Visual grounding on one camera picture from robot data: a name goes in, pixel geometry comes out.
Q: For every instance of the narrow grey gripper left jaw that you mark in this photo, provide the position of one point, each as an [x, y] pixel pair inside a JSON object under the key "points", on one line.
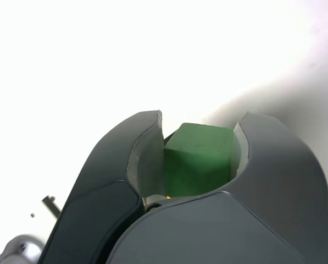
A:
{"points": [[106, 178]]}

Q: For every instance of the green cube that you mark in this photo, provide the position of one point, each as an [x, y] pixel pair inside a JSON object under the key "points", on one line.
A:
{"points": [[196, 159]]}

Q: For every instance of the yellow cube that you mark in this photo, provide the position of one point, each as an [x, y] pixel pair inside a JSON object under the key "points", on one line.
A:
{"points": [[168, 197]]}

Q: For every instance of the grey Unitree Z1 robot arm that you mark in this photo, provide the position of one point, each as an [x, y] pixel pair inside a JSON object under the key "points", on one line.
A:
{"points": [[18, 250]]}

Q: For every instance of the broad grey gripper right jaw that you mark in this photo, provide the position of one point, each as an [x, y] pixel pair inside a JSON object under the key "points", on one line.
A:
{"points": [[221, 233]]}

